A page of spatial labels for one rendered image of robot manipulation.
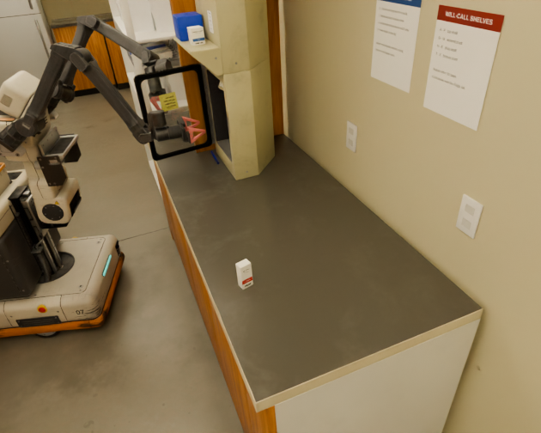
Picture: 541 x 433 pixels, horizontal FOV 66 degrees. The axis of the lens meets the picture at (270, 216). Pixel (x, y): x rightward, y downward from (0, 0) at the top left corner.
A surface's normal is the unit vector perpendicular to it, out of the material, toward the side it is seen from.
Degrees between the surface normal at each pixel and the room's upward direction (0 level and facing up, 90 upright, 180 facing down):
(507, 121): 90
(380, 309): 0
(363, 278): 0
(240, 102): 90
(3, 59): 90
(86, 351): 0
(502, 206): 90
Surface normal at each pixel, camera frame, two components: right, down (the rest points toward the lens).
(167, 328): -0.06, -0.82
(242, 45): 0.38, 0.51
